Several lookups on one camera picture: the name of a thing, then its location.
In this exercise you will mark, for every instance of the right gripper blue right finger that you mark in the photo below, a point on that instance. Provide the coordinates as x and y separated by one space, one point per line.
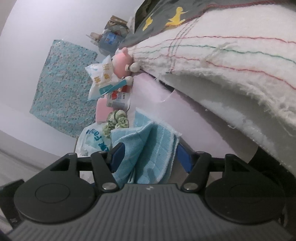
197 165

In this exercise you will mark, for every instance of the clear snack packet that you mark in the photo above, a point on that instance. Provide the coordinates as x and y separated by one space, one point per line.
103 79

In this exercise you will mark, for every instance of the white cylindrical jar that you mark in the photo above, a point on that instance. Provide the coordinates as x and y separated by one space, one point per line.
118 100

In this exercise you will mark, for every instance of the white plastic bag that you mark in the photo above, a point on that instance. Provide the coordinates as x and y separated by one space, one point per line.
91 140

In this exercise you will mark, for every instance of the light blue towel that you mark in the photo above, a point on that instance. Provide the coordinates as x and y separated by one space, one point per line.
150 148

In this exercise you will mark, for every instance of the grey white quilt blanket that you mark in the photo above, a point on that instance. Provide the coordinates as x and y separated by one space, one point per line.
236 58

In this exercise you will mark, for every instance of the pink sponge block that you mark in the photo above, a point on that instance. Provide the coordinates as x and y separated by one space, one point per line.
102 111

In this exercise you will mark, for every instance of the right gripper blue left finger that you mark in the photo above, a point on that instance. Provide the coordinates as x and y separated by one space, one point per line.
104 165

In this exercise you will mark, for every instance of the green white scrunchie cloth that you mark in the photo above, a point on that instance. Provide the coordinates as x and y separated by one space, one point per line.
116 119

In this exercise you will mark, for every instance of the pink plush doll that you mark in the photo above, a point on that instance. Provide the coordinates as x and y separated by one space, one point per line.
124 66

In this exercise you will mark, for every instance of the blue water jug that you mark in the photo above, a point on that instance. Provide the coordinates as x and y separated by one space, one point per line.
110 41

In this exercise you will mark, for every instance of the floral blue wall cloth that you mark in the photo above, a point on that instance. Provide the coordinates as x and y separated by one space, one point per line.
61 98

